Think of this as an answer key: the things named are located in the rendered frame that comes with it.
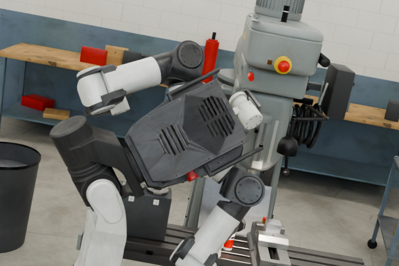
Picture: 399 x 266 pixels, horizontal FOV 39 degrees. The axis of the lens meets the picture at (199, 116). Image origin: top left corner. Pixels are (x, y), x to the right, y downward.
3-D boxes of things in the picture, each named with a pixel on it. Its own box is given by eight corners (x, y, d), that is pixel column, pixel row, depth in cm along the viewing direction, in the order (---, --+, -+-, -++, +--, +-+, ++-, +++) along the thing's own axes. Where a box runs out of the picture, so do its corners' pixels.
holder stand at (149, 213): (164, 241, 232) (172, 196, 227) (110, 233, 230) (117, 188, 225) (164, 228, 244) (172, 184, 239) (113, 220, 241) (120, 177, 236)
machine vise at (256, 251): (291, 281, 219) (297, 256, 216) (253, 275, 218) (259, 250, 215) (279, 240, 252) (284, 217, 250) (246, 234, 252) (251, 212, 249)
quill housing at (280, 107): (280, 177, 220) (298, 98, 212) (228, 167, 220) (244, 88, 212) (275, 161, 238) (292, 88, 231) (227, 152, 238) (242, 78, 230)
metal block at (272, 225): (278, 238, 234) (281, 225, 232) (264, 236, 233) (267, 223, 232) (276, 233, 239) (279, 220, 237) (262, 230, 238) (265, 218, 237)
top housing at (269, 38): (317, 79, 197) (328, 34, 193) (243, 66, 197) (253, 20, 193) (298, 59, 243) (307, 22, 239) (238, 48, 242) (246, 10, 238)
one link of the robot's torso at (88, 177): (72, 183, 159) (110, 163, 161) (66, 164, 171) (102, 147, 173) (91, 218, 164) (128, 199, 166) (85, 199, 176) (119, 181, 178)
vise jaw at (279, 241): (287, 250, 228) (289, 241, 227) (257, 245, 228) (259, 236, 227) (285, 243, 234) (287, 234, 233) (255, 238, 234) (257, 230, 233)
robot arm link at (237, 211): (242, 224, 166) (269, 186, 167) (217, 206, 166) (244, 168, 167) (238, 220, 177) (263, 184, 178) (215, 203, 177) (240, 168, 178)
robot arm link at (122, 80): (97, 109, 160) (166, 87, 170) (81, 66, 160) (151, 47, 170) (88, 117, 170) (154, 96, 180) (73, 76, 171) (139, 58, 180)
